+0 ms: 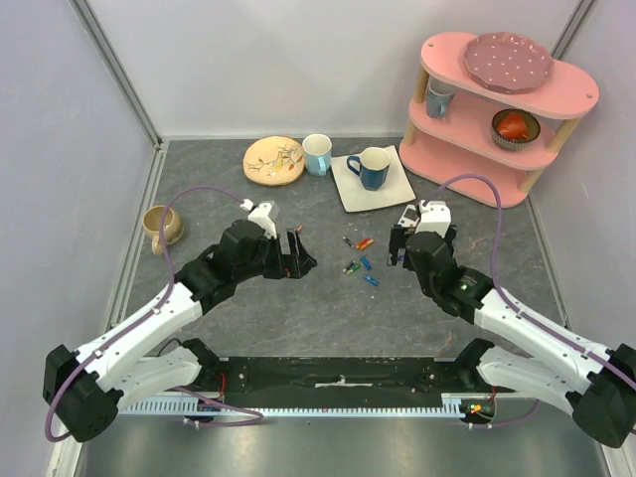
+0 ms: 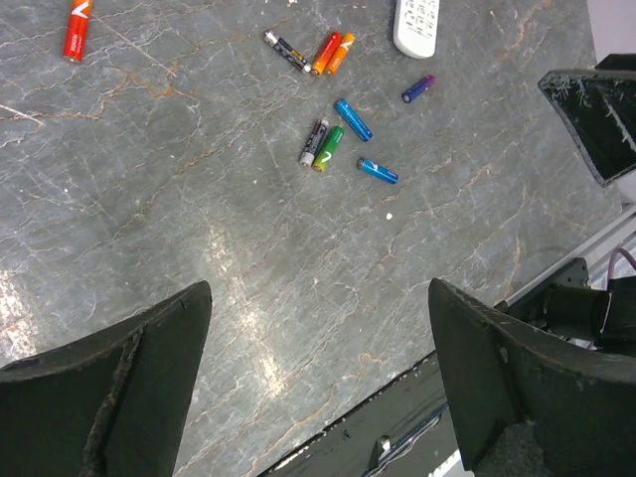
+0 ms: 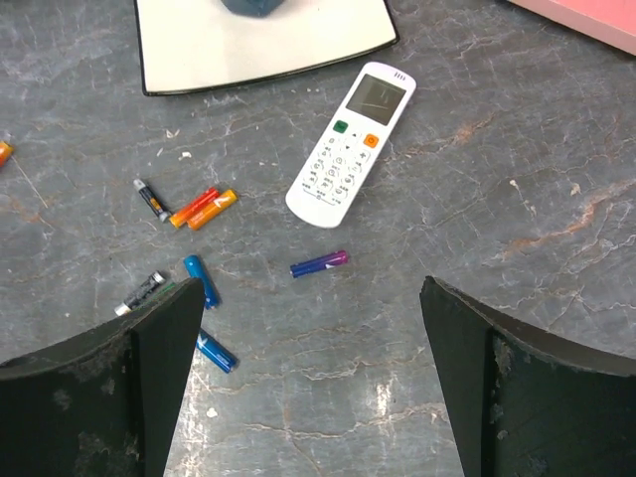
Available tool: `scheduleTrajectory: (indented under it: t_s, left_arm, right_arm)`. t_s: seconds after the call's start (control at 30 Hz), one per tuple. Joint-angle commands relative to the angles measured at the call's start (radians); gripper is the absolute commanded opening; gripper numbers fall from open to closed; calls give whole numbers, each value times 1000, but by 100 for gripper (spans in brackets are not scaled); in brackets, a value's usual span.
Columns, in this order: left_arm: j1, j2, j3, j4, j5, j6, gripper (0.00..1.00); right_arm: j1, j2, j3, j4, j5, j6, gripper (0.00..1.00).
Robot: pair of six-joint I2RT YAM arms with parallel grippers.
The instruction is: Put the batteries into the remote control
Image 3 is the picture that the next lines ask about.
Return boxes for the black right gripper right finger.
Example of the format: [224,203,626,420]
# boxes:
[419,276,635,476]

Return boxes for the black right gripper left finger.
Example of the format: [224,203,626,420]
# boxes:
[1,278,205,476]

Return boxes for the white remote control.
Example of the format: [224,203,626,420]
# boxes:
[285,62,416,229]

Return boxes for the blue battery lower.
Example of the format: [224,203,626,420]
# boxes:
[196,329,238,374]

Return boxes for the green battery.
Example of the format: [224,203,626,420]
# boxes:
[152,283,176,301]

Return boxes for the black silver battery lower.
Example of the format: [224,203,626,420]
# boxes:
[114,271,166,316]

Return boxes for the blue battery upper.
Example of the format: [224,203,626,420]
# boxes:
[184,254,220,310]

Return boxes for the red orange battery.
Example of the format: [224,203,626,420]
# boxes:
[169,187,220,229]

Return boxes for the black battery with orange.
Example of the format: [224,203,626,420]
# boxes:
[133,179,171,223]

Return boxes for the purple blue battery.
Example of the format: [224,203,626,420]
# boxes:
[290,250,349,278]

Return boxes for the lone orange battery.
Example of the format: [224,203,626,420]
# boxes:
[0,141,14,167]

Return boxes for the white square plate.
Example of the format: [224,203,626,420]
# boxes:
[134,0,399,95]

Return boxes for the pink three-tier shelf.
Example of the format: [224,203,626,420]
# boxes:
[511,0,636,56]

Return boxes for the dark blue mug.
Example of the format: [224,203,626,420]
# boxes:
[222,0,284,18]

